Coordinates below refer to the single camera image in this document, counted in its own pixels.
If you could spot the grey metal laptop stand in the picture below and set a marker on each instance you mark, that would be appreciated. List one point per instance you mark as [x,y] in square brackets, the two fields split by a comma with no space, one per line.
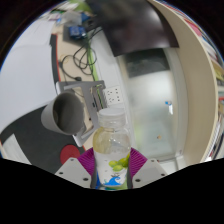
[88,96]

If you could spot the white wall outlet row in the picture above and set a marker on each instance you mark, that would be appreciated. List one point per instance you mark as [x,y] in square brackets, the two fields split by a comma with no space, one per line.
[114,96]

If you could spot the clear plastic water bottle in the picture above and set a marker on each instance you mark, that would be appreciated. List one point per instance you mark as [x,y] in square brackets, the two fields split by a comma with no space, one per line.
[111,146]

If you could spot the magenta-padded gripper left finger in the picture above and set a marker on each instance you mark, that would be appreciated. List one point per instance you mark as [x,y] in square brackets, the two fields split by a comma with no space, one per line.
[87,160]

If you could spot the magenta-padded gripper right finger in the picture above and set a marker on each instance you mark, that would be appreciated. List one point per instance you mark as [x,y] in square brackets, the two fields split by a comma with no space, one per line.
[138,161]

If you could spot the small blue device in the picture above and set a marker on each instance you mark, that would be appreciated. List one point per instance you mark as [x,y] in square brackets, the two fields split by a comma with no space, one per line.
[76,32]

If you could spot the grey ribbed cup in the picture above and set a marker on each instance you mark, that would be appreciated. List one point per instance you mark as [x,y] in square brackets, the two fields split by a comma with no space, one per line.
[68,115]

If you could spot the flat round red coaster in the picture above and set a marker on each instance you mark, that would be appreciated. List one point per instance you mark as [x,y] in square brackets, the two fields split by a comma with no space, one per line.
[69,153]

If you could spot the clear plastic box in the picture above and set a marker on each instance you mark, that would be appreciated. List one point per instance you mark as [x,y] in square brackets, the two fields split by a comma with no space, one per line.
[72,17]

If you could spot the folded white napkin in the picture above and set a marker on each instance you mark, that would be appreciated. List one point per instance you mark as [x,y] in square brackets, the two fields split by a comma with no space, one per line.
[15,150]

